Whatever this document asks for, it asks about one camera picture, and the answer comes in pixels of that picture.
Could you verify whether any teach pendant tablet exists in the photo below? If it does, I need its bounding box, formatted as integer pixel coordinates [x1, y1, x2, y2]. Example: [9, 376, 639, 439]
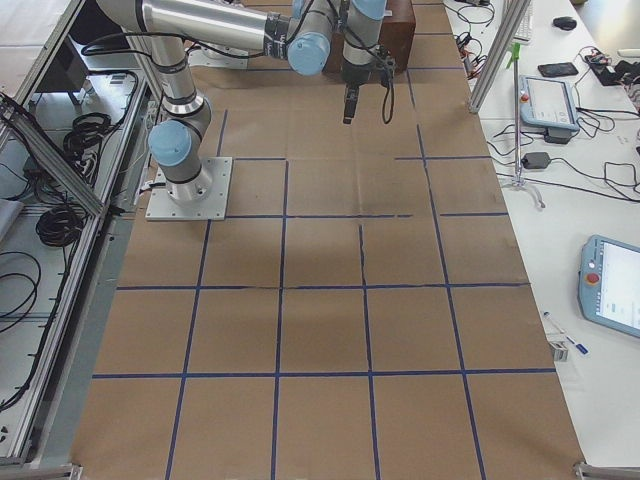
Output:
[519, 75, 579, 132]

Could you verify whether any black power adapter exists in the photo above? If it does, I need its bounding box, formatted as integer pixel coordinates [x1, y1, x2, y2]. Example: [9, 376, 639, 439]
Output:
[521, 152, 551, 170]

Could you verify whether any blue white pen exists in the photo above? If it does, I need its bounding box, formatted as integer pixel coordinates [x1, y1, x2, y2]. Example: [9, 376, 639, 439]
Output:
[543, 311, 589, 355]

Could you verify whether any black smartphone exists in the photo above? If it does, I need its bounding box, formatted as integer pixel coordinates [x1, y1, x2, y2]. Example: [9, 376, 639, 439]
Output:
[537, 62, 578, 78]

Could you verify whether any black computer mouse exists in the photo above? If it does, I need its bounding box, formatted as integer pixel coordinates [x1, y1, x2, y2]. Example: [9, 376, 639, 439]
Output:
[552, 16, 577, 31]

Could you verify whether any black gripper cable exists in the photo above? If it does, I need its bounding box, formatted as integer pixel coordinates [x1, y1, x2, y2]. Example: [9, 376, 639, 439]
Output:
[339, 0, 396, 125]

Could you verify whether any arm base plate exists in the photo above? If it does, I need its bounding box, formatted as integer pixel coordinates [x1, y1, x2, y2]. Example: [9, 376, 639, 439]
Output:
[145, 157, 233, 221]

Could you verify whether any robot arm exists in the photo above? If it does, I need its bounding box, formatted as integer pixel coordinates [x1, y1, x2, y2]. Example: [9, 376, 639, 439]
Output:
[98, 1, 395, 207]

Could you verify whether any dark wooden drawer box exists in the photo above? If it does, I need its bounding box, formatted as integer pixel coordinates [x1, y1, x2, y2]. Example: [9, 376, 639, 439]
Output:
[323, 0, 416, 74]

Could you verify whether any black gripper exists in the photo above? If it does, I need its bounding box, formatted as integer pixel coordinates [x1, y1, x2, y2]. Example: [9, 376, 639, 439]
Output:
[341, 44, 396, 124]

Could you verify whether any green handled grabber stick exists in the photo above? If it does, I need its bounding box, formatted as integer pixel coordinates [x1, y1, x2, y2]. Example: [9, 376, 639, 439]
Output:
[508, 42, 546, 211]

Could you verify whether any aluminium frame post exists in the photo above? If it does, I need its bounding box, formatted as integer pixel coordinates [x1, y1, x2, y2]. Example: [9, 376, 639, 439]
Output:
[468, 0, 533, 113]

